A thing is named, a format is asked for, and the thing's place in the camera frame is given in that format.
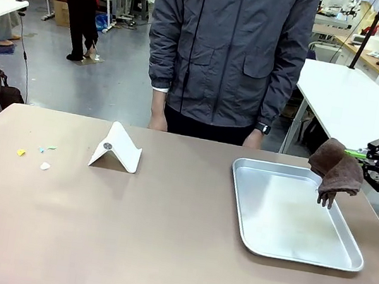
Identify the person's right hand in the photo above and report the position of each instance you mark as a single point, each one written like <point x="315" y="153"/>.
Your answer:
<point x="159" y="116"/>

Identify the person's left forearm grey sleeve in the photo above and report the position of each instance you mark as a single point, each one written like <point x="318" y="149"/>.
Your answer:
<point x="279" y="87"/>

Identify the black wrist watch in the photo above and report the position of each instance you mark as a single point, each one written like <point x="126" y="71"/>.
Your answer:
<point x="263" y="128"/>

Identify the black bag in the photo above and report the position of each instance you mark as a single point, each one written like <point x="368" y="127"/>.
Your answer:
<point x="313" y="137"/>

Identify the wooden desk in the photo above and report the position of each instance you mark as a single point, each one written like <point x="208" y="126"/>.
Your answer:
<point x="366" y="58"/>

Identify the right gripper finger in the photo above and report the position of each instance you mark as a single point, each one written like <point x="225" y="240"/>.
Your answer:
<point x="355" y="153"/>
<point x="375" y="178"/>

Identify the blue plastic bag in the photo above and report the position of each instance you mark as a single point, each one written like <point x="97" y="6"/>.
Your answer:
<point x="102" y="23"/>

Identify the person in grey jacket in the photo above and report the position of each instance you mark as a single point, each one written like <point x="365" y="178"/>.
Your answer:
<point x="228" y="48"/>

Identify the silver metal tray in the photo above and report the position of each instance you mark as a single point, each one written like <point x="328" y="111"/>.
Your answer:
<point x="289" y="217"/>

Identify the black pole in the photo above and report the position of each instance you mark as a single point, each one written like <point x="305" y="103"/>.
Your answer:
<point x="366" y="32"/>

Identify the yellow paper scrap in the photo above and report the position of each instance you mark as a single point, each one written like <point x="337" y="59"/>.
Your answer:
<point x="21" y="152"/>

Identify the large white table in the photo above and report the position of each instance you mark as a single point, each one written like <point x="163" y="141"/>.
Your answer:
<point x="343" y="93"/>

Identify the white paper scrap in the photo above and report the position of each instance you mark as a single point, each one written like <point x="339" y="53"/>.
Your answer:
<point x="45" y="165"/>

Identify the green paper scrap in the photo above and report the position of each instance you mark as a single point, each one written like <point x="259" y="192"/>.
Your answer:
<point x="52" y="147"/>

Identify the dark brown handbag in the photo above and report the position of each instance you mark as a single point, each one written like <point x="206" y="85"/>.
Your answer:
<point x="7" y="95"/>

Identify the brown cloth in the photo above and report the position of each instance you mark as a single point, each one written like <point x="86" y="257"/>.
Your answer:
<point x="339" y="168"/>

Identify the white folded stand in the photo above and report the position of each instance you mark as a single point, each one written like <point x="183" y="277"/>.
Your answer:
<point x="118" y="153"/>

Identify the cardboard box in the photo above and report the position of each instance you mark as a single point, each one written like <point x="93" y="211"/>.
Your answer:
<point x="62" y="10"/>

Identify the person's right forearm grey sleeve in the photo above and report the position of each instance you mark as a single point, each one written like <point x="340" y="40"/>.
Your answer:
<point x="160" y="59"/>

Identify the blue paper scrap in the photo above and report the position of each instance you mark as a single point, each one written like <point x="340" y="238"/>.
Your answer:
<point x="41" y="150"/>

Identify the person's left hand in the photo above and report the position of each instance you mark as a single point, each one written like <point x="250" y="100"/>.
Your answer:
<point x="254" y="140"/>

